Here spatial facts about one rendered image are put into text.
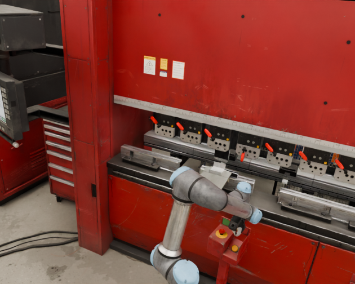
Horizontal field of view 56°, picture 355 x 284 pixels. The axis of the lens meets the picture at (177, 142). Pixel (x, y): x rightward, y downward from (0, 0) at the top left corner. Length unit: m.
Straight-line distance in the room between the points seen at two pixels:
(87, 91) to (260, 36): 1.17
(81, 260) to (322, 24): 2.47
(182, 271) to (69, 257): 1.69
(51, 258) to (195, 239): 1.25
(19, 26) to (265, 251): 2.03
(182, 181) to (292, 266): 1.25
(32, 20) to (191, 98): 1.03
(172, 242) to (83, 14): 1.45
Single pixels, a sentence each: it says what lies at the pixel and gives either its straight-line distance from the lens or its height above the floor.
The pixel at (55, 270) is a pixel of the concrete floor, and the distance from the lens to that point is 3.02.
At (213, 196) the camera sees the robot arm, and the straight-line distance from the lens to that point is 1.38.
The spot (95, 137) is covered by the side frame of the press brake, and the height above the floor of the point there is 1.11.
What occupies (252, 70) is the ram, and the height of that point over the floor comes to 1.71.
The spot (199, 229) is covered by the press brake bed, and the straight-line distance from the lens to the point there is 2.49.
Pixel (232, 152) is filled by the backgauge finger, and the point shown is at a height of 1.03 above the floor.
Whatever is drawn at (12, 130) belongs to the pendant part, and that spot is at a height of 1.30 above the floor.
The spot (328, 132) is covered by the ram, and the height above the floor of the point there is 1.44.
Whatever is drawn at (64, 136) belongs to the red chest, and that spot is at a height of 0.83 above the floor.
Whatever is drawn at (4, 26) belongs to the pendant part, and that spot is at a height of 1.88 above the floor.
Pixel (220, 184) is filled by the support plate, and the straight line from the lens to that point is 2.16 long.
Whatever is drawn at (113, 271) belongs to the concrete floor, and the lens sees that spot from 2.94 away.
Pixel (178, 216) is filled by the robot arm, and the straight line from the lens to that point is 1.51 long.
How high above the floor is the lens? 2.14
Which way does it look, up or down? 25 degrees down
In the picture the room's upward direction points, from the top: 4 degrees clockwise
